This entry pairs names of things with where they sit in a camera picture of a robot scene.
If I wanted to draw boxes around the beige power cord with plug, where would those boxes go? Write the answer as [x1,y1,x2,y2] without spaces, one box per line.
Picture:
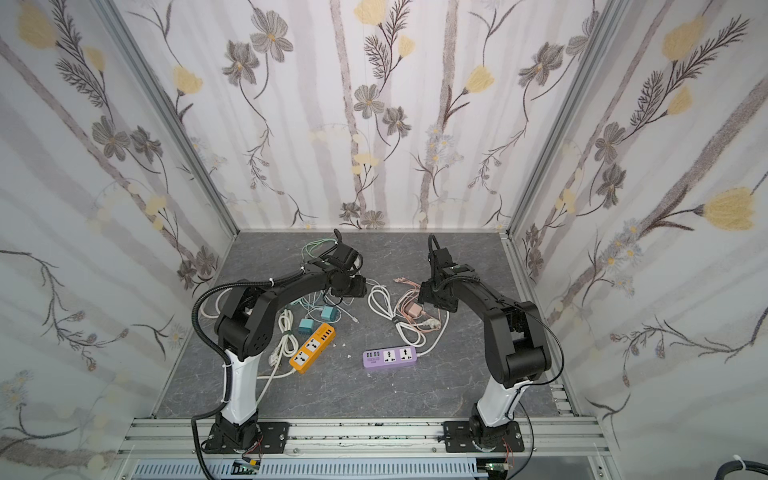
[199,287,232,320]

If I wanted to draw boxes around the pink USB charger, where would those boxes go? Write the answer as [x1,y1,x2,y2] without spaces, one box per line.
[403,303,423,319]

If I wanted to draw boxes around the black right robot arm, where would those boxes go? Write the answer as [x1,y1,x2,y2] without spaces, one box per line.
[418,234,558,438]

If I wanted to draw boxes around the teal USB charger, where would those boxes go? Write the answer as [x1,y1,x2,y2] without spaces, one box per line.
[321,306,339,323]

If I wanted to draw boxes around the orange power strip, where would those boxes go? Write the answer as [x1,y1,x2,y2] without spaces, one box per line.
[289,323,336,375]

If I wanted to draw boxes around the purple power strip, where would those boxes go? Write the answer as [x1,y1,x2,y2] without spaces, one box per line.
[362,346,418,370]

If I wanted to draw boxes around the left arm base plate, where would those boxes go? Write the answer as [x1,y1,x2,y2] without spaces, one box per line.
[202,419,290,454]

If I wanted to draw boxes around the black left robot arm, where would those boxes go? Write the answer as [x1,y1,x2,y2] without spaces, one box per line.
[190,240,367,426]

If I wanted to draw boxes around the aluminium rail frame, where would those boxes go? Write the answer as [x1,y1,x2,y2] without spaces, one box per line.
[113,416,610,480]

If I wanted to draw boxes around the pink charging cable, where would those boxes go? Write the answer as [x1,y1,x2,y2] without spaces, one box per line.
[392,275,442,325]

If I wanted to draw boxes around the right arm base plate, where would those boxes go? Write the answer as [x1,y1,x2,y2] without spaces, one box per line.
[441,418,525,453]

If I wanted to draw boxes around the light green charging cable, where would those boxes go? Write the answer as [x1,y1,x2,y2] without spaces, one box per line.
[299,238,338,262]

